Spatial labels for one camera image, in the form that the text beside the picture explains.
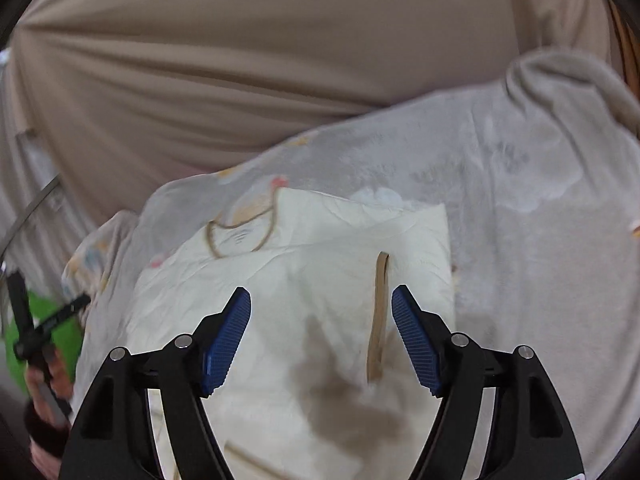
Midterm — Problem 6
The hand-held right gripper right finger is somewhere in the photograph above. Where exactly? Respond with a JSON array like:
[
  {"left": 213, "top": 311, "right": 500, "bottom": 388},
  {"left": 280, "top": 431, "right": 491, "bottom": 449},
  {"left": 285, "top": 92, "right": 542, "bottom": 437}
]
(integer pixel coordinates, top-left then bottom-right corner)
[{"left": 391, "top": 285, "right": 586, "bottom": 480}]

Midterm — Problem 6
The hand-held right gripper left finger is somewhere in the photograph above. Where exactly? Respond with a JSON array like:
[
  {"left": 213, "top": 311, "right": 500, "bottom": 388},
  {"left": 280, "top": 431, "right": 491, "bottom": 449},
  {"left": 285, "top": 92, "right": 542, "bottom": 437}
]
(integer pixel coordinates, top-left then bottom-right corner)
[{"left": 59, "top": 286, "right": 252, "bottom": 480}]

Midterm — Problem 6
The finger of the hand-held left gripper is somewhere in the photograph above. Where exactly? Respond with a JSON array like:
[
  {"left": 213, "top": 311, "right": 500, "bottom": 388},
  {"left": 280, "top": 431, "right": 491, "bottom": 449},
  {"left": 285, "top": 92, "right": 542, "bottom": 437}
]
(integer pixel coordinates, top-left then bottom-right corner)
[{"left": 46, "top": 293, "right": 93, "bottom": 334}]

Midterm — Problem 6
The cream garment with brown strap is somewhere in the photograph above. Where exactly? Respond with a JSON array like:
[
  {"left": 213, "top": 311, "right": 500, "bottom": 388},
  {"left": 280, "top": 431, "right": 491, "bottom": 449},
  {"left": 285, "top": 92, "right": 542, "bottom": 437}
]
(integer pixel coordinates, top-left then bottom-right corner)
[{"left": 120, "top": 187, "right": 457, "bottom": 480}]

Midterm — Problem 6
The person's left hand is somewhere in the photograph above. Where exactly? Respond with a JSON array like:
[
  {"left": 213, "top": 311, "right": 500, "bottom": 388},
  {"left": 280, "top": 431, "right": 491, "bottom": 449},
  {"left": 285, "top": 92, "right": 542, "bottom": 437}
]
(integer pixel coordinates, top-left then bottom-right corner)
[{"left": 26, "top": 346, "right": 77, "bottom": 428}]

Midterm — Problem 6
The green round object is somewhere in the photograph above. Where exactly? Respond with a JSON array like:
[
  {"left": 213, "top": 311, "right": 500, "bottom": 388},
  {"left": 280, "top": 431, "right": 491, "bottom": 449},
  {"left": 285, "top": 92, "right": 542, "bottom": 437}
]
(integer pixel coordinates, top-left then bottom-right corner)
[{"left": 4, "top": 290, "right": 85, "bottom": 403}]

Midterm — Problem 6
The curved metal rod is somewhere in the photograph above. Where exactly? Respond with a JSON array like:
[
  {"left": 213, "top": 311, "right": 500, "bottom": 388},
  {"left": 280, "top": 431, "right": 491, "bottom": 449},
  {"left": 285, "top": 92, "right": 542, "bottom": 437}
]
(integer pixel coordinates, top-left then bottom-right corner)
[{"left": 0, "top": 172, "right": 63, "bottom": 261}]

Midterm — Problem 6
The white pleated curtain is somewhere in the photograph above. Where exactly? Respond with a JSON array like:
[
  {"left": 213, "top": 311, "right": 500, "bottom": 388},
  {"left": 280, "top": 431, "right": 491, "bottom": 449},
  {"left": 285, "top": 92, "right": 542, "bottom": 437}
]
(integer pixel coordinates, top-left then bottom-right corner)
[{"left": 0, "top": 50, "right": 101, "bottom": 286}]

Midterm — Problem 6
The grey floral blanket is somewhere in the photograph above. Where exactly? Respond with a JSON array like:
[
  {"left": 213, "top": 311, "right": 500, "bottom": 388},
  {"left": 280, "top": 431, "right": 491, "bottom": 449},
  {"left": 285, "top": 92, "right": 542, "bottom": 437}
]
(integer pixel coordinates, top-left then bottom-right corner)
[{"left": 62, "top": 50, "right": 640, "bottom": 480}]

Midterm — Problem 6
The beige curtain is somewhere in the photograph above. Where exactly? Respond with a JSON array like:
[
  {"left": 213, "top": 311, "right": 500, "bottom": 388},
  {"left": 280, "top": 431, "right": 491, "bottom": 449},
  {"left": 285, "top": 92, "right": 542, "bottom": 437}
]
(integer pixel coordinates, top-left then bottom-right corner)
[{"left": 10, "top": 0, "right": 626, "bottom": 211}]

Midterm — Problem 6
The brown wooden frame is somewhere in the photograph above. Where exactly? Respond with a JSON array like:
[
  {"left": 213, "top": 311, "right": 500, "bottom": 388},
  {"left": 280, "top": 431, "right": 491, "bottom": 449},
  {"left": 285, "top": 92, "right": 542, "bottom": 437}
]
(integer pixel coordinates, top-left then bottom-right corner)
[{"left": 606, "top": 0, "right": 640, "bottom": 83}]

